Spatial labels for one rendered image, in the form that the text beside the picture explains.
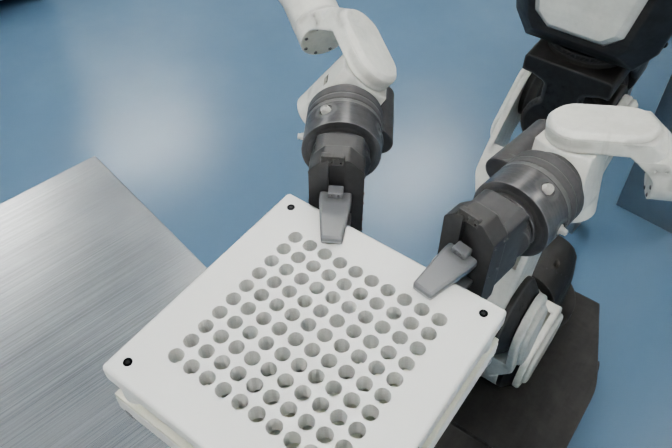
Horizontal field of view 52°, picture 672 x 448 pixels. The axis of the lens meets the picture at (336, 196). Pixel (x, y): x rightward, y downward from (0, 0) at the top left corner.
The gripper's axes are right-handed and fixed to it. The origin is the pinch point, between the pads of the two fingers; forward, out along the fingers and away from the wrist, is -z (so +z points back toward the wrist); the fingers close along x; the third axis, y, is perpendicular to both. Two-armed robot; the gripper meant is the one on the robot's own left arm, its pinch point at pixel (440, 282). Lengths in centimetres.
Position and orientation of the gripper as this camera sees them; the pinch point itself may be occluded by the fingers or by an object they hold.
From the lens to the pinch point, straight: 64.4
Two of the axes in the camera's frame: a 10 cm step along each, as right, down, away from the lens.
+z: 7.0, -5.0, 5.1
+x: -0.1, 7.1, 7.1
